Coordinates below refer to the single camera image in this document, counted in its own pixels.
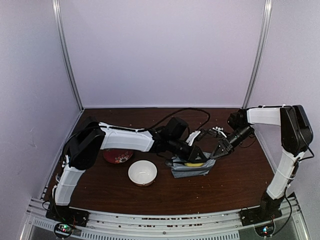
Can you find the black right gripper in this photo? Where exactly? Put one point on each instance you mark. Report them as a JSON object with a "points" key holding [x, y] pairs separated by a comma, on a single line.
{"points": [[222, 143]]}

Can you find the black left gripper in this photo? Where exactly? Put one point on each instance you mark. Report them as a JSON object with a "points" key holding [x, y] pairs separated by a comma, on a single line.
{"points": [[192, 155]]}

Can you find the yellow sponge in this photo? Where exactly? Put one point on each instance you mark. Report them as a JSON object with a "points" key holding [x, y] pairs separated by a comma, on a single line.
{"points": [[193, 165]]}

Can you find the grey zip pouch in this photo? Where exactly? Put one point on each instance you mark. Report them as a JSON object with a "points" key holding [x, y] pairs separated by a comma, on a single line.
{"points": [[179, 170]]}

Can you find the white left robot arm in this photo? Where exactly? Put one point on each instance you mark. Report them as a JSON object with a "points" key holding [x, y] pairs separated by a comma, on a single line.
{"points": [[81, 150]]}

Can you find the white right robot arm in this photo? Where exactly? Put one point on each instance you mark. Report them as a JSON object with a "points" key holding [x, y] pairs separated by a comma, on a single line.
{"points": [[296, 136]]}

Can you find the white ceramic bowl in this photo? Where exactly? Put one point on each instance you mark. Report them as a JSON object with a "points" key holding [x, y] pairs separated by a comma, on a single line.
{"points": [[142, 173]]}

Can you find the red floral plate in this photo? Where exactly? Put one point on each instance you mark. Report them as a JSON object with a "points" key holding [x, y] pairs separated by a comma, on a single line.
{"points": [[117, 156]]}

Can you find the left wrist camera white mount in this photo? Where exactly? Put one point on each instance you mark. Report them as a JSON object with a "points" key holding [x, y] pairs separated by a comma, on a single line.
{"points": [[195, 136]]}

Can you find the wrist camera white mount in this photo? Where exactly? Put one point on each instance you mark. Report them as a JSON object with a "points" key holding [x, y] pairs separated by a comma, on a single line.
{"points": [[195, 136], [217, 132]]}

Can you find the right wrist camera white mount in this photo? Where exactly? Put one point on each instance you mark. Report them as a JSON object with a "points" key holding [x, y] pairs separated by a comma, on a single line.
{"points": [[217, 132]]}

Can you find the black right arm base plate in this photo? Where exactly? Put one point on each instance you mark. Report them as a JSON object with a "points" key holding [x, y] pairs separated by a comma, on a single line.
{"points": [[252, 216]]}

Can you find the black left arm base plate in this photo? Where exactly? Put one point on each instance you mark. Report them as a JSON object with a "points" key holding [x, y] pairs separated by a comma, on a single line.
{"points": [[71, 216]]}

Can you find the right aluminium corner post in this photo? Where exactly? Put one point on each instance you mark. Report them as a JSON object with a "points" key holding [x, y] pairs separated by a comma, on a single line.
{"points": [[264, 31]]}

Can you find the aluminium corner post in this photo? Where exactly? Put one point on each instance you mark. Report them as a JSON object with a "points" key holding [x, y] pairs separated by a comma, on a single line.
{"points": [[264, 31], [65, 53]]}

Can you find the left aluminium corner post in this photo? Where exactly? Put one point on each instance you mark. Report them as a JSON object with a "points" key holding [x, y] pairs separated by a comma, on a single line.
{"points": [[65, 53]]}

